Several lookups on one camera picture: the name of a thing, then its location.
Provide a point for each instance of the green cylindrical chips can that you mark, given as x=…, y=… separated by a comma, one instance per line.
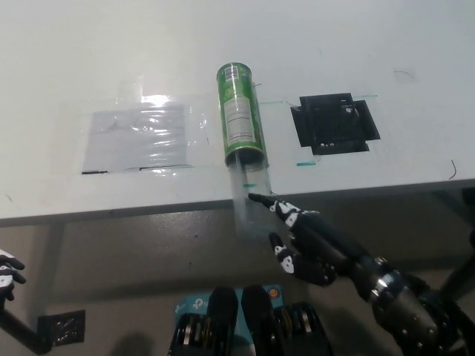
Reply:
x=237, y=111

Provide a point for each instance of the black tape patch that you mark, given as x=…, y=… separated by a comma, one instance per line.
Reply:
x=332, y=124

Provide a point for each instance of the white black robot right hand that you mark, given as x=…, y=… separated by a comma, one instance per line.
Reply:
x=323, y=244

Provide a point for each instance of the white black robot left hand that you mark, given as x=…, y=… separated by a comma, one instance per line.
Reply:
x=7, y=278

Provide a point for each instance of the green tape strip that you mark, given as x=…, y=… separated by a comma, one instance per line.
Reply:
x=276, y=102
x=306, y=163
x=249, y=185

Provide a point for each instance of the clear plastic film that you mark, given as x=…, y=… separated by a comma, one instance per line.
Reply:
x=198, y=130

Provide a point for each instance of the black teal robot torso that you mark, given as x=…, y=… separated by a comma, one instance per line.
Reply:
x=252, y=326

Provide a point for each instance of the clear plastic sheet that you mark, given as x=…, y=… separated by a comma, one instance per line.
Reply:
x=137, y=137

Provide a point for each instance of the black table leg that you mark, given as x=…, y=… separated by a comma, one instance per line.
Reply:
x=458, y=276
x=26, y=333

